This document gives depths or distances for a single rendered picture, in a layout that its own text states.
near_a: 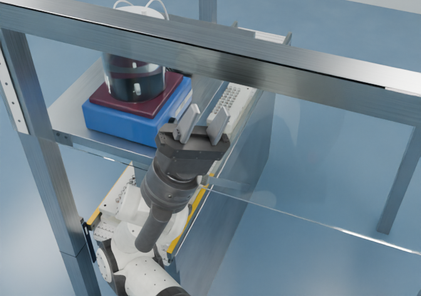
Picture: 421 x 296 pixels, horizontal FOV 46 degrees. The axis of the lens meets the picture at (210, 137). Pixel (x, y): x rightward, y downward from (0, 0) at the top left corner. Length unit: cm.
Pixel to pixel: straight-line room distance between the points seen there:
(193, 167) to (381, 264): 189
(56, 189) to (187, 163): 65
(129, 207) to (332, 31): 344
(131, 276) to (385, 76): 64
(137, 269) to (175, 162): 37
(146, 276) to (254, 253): 149
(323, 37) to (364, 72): 327
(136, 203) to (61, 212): 58
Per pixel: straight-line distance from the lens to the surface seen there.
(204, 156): 78
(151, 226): 84
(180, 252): 156
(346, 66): 80
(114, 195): 158
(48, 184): 136
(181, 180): 81
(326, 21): 429
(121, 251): 110
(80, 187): 285
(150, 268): 107
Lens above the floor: 206
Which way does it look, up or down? 43 degrees down
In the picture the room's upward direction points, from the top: straight up
